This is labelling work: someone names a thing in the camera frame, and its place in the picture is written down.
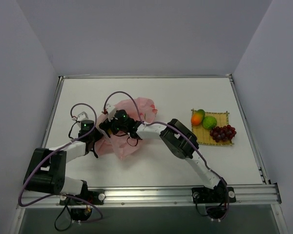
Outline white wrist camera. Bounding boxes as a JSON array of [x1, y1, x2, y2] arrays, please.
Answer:
[[71, 112, 88, 122], [102, 104, 117, 121]]

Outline green fake fruit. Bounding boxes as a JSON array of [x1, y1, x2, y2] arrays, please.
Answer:
[[202, 116, 217, 130]]

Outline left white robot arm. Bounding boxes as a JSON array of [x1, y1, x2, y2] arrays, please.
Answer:
[[24, 119, 103, 204]]

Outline yellow bamboo mat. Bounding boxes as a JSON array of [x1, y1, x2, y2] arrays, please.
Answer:
[[191, 109, 237, 146]]

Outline aluminium front rail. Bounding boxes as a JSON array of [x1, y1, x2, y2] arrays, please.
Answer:
[[16, 184, 282, 208]]

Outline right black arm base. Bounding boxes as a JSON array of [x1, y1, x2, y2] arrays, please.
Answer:
[[191, 187, 237, 222]]

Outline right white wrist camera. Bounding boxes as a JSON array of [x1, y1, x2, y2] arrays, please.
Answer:
[[102, 104, 117, 121]]

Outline orange fake fruit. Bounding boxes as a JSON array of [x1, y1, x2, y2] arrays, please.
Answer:
[[191, 109, 206, 126]]

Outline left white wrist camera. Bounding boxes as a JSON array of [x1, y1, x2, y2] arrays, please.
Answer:
[[71, 112, 88, 122]]

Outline pink plastic bag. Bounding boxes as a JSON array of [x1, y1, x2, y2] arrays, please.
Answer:
[[95, 97, 158, 159]]

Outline dark red fake grapes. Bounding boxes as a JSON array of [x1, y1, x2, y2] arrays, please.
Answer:
[[209, 125, 237, 143]]

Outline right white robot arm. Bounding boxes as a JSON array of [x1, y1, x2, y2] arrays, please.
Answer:
[[99, 110, 228, 201]]

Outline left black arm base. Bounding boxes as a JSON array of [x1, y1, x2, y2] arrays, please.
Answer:
[[59, 190, 105, 223]]

